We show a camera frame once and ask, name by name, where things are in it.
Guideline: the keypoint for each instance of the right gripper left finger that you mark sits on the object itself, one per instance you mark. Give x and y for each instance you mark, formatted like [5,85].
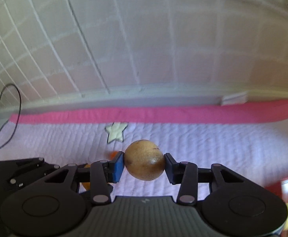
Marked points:
[102,174]

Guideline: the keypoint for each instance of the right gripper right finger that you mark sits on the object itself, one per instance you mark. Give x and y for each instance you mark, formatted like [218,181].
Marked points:
[184,174]

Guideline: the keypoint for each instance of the orange mandarin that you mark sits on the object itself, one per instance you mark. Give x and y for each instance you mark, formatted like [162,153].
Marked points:
[84,176]

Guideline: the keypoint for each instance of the brown potato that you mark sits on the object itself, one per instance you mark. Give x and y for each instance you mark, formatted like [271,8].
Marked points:
[144,160]

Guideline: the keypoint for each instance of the white pink-edged quilted mat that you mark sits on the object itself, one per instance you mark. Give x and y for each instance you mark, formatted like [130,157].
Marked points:
[250,139]

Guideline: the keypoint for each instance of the red white cardboard box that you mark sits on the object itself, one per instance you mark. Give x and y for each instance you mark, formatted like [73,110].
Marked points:
[280,188]

